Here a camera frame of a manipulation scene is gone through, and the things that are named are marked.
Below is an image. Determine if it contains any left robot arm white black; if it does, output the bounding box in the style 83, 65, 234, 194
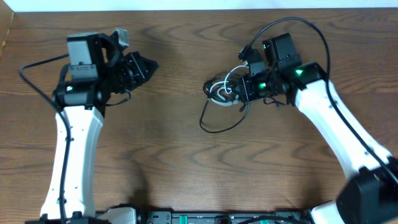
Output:
40, 29, 158, 221

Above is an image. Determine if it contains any black USB cable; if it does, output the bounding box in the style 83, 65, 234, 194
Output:
199, 70, 251, 134

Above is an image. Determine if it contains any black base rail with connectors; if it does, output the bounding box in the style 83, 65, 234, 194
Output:
93, 203, 312, 224

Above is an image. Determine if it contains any white USB cable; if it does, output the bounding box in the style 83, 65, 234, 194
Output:
208, 64, 249, 107

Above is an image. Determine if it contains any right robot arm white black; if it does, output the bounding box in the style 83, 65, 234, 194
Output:
233, 33, 397, 223

